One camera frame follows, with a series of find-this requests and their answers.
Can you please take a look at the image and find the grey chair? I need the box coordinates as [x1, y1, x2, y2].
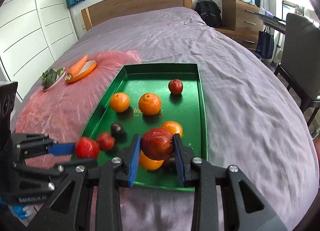
[274, 13, 320, 126]

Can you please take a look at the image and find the orange carrot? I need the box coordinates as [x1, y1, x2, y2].
[68, 55, 88, 76]

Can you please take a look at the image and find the green rectangular tray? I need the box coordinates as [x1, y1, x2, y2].
[71, 63, 208, 192]

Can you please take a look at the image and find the pink plastic sheet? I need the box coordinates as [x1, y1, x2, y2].
[15, 50, 142, 171]

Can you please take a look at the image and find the dark purple plum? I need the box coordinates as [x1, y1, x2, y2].
[110, 123, 125, 137]

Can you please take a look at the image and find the black backpack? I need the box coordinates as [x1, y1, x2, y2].
[194, 0, 222, 28]

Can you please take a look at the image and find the green bok choy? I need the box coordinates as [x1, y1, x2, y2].
[41, 68, 66, 89]

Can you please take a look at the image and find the dark blue bag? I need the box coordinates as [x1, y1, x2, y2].
[255, 26, 275, 59]

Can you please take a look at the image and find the white wardrobe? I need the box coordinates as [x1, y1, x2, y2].
[0, 0, 79, 101]

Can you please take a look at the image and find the glass desk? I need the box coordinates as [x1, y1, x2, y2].
[259, 11, 287, 34]

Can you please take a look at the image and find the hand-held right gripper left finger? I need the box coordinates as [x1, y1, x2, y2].
[27, 133, 142, 231]

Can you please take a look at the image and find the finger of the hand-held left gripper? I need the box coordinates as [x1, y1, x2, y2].
[11, 133, 77, 158]
[11, 158, 98, 191]

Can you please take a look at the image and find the person's left hand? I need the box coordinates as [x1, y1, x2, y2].
[12, 204, 34, 219]

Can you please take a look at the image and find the orange oval dish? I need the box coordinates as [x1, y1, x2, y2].
[65, 60, 97, 84]

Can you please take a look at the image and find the small dark red apple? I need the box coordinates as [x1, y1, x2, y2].
[141, 128, 175, 161]

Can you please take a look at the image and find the wooden headboard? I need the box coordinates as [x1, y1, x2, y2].
[80, 0, 193, 31]

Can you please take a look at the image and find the wooden drawer cabinet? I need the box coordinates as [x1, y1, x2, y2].
[222, 0, 265, 51]

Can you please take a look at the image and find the orange mandarin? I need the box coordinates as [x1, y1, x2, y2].
[138, 93, 162, 116]
[139, 150, 165, 171]
[161, 121, 183, 138]
[109, 92, 131, 113]

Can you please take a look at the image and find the open laptop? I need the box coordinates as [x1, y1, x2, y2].
[282, 0, 296, 21]

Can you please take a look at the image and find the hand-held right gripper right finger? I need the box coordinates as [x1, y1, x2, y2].
[172, 133, 288, 231]

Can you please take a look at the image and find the white round plate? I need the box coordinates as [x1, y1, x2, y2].
[41, 67, 67, 91]

